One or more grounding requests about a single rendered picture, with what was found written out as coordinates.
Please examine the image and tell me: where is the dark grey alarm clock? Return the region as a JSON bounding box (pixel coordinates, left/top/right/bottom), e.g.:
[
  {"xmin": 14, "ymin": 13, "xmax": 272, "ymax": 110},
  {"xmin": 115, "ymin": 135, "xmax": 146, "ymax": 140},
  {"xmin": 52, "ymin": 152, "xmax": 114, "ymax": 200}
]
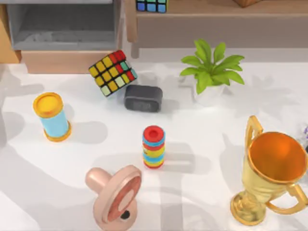
[{"xmin": 124, "ymin": 84, "xmax": 163, "ymax": 113}]

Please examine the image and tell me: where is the stack of coloured rings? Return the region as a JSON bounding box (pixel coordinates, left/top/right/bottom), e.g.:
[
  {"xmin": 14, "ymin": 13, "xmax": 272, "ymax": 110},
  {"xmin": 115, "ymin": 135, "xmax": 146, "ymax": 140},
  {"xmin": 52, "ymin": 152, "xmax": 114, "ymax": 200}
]
[{"xmin": 141, "ymin": 125, "xmax": 167, "ymax": 170}]

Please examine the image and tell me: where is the yellow and red puzzle cube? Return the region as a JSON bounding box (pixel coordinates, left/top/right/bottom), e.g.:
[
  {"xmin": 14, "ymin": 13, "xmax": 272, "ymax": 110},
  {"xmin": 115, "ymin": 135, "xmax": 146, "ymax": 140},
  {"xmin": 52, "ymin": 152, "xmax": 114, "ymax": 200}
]
[{"xmin": 88, "ymin": 50, "xmax": 139, "ymax": 98}]

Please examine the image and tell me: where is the green plant in white pot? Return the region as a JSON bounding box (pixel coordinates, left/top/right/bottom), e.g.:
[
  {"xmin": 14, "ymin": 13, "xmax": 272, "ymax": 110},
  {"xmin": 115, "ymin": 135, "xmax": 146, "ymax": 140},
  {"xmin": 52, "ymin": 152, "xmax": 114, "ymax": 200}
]
[{"xmin": 179, "ymin": 38, "xmax": 246, "ymax": 103}]

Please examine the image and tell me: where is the pink pacifier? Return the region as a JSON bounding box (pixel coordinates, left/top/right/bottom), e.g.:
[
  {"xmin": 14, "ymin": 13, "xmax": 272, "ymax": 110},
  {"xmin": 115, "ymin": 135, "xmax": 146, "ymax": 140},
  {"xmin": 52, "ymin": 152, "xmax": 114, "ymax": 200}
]
[{"xmin": 85, "ymin": 165, "xmax": 142, "ymax": 231}]

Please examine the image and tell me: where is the blue and yellow can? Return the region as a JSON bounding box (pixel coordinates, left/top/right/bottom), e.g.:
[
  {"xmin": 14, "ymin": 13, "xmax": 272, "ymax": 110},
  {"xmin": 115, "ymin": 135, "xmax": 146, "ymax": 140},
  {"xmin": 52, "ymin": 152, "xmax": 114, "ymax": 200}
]
[{"xmin": 32, "ymin": 92, "xmax": 72, "ymax": 142}]

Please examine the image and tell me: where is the pale wooden drawer front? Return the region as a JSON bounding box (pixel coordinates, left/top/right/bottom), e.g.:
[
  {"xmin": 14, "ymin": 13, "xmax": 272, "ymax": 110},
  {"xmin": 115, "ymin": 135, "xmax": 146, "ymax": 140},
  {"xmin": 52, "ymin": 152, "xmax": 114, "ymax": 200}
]
[{"xmin": 21, "ymin": 49, "xmax": 119, "ymax": 75}]

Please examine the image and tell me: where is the blue and green puzzle cube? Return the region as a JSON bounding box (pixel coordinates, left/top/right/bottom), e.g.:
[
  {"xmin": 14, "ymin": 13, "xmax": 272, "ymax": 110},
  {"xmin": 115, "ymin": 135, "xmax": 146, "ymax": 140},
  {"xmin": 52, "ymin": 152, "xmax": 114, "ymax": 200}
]
[{"xmin": 136, "ymin": 0, "xmax": 169, "ymax": 13}]

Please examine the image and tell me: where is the wooden open shelf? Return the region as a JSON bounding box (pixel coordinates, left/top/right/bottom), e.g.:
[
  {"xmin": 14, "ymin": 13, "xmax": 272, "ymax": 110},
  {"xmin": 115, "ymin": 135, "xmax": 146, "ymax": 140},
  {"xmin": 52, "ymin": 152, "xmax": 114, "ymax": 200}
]
[{"xmin": 124, "ymin": 0, "xmax": 308, "ymax": 59}]

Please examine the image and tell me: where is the pulled-out wooden drawer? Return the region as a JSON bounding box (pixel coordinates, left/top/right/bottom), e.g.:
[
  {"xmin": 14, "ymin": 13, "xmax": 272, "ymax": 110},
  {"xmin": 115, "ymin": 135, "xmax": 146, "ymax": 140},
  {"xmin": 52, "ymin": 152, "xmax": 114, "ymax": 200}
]
[{"xmin": 0, "ymin": 0, "xmax": 123, "ymax": 75}]

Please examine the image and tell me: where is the gold trophy cup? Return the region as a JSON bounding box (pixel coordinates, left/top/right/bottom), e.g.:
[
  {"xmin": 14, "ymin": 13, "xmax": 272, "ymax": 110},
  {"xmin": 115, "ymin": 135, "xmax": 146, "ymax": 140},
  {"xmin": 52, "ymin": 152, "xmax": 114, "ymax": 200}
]
[{"xmin": 230, "ymin": 115, "xmax": 308, "ymax": 227}]

